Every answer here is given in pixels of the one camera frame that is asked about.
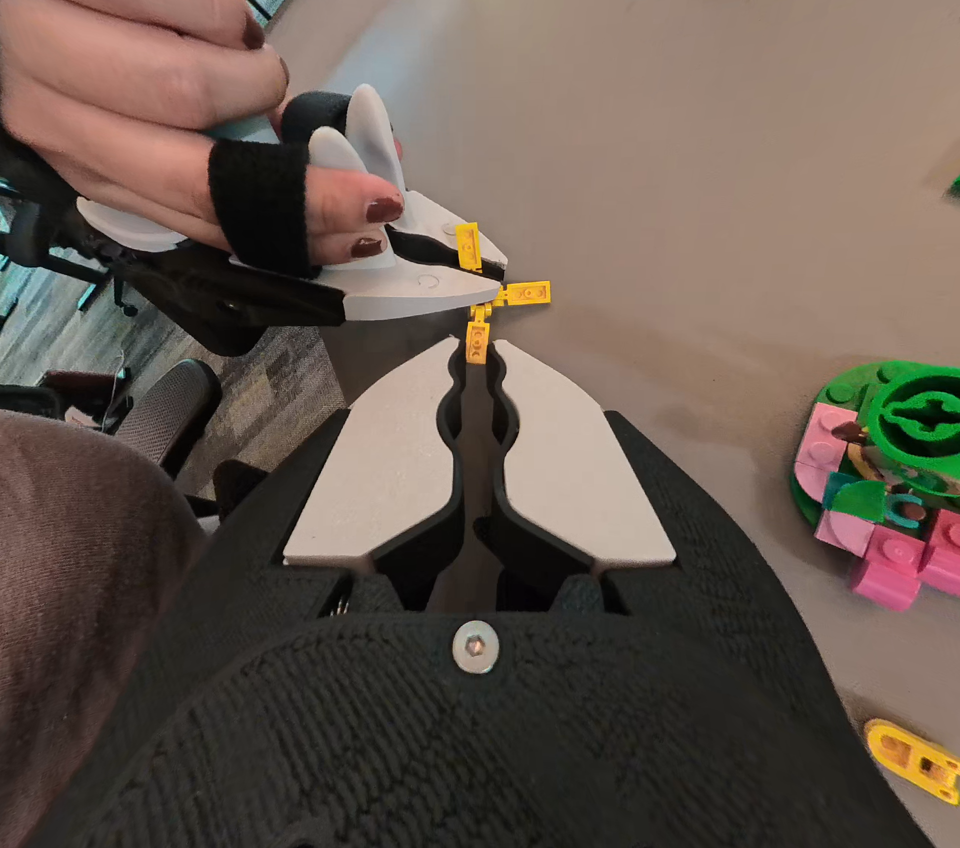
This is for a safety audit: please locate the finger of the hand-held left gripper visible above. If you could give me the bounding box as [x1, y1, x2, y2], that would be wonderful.
[386, 190, 511, 280]
[341, 261, 505, 325]

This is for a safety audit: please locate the grey desk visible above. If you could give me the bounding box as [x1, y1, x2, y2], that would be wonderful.
[262, 0, 960, 848]

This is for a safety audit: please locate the person's left hand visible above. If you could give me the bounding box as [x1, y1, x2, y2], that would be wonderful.
[0, 0, 410, 267]

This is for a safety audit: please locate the yellow brick assembly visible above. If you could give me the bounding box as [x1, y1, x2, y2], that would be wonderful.
[455, 223, 552, 366]

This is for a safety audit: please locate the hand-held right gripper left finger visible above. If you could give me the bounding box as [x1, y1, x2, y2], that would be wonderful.
[282, 336, 468, 612]

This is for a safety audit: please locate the green and pink brick build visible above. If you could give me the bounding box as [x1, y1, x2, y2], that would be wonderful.
[789, 360, 960, 614]

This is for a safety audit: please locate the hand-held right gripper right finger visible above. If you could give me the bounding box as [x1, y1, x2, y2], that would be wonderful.
[472, 338, 678, 612]

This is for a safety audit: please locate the yellow oval plate with holes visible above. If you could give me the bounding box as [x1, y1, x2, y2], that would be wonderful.
[862, 717, 960, 807]

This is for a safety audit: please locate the black office chair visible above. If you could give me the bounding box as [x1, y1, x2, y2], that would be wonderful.
[0, 184, 141, 318]

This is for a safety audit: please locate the mesh office chair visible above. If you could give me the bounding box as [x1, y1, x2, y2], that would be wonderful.
[0, 359, 224, 515]

